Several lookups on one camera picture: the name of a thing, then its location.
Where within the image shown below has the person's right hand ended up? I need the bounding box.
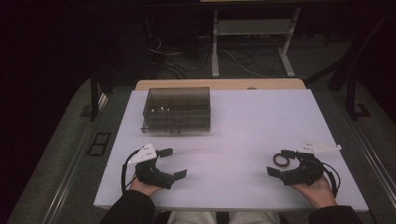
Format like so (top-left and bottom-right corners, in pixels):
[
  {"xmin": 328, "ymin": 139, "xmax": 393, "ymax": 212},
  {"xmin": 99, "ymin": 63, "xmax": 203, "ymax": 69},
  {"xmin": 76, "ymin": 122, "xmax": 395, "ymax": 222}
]
[{"xmin": 290, "ymin": 175, "xmax": 338, "ymax": 210}]

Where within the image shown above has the tangle of floor cables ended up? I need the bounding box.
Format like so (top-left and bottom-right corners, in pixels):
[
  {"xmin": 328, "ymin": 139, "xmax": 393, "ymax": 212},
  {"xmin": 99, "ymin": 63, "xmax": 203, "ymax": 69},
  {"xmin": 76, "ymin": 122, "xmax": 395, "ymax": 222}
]
[{"xmin": 146, "ymin": 32, "xmax": 281, "ymax": 79}]

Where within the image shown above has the person's left hand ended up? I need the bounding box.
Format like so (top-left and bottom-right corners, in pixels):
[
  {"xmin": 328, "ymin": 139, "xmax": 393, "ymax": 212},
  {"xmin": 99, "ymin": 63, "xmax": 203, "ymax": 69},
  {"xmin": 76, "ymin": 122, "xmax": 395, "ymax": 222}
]
[{"xmin": 129, "ymin": 175, "xmax": 163, "ymax": 198}]

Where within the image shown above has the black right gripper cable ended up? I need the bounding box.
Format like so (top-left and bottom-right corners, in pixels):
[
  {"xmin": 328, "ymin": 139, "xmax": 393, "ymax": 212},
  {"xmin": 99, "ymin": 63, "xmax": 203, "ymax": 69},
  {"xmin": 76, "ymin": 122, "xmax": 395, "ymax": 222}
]
[{"xmin": 321, "ymin": 161, "xmax": 342, "ymax": 199}]

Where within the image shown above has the black metal stand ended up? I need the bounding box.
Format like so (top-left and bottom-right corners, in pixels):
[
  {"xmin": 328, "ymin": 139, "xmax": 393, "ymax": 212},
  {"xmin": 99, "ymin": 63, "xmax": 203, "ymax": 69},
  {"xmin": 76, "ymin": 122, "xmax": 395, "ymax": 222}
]
[
  {"xmin": 346, "ymin": 76, "xmax": 372, "ymax": 120},
  {"xmin": 89, "ymin": 63, "xmax": 117, "ymax": 122}
]

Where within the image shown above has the brown tape ring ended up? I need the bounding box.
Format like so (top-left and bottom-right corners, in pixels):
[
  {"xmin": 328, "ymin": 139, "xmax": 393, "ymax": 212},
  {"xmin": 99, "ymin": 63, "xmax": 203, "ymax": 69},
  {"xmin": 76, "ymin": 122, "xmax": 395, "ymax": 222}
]
[{"xmin": 273, "ymin": 152, "xmax": 291, "ymax": 168}]

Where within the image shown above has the white metal table frame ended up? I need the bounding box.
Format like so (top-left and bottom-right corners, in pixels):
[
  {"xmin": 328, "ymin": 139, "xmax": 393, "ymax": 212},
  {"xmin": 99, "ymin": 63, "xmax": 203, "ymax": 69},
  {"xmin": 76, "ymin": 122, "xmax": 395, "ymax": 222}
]
[{"xmin": 210, "ymin": 7, "xmax": 302, "ymax": 78}]

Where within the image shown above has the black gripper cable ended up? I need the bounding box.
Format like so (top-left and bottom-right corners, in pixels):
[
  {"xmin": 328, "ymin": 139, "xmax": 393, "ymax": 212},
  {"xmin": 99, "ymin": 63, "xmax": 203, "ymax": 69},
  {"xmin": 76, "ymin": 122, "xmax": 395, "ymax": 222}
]
[
  {"xmin": 120, "ymin": 149, "xmax": 140, "ymax": 194},
  {"xmin": 321, "ymin": 161, "xmax": 342, "ymax": 199}
]

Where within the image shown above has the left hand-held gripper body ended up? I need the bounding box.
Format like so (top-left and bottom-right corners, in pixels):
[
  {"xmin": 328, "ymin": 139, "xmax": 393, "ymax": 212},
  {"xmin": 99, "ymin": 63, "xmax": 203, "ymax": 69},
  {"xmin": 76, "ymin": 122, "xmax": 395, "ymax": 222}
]
[{"xmin": 127, "ymin": 142, "xmax": 176, "ymax": 190}]

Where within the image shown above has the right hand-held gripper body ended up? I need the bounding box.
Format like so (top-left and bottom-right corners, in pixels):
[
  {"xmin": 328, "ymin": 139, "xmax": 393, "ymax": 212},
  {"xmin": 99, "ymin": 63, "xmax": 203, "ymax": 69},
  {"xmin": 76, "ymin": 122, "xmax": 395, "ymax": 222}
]
[{"xmin": 281, "ymin": 141, "xmax": 343, "ymax": 187}]

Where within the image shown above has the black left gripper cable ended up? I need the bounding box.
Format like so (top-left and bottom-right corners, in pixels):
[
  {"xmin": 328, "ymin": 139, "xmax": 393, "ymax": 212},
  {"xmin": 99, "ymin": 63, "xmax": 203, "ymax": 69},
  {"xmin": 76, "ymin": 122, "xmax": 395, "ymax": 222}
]
[{"xmin": 120, "ymin": 149, "xmax": 140, "ymax": 194}]

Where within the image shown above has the smoky clear plastic compartment box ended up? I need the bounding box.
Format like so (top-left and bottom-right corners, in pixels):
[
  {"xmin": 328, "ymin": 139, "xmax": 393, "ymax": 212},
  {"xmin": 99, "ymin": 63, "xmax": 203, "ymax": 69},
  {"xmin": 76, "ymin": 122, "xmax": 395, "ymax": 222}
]
[{"xmin": 140, "ymin": 86, "xmax": 212, "ymax": 135}]

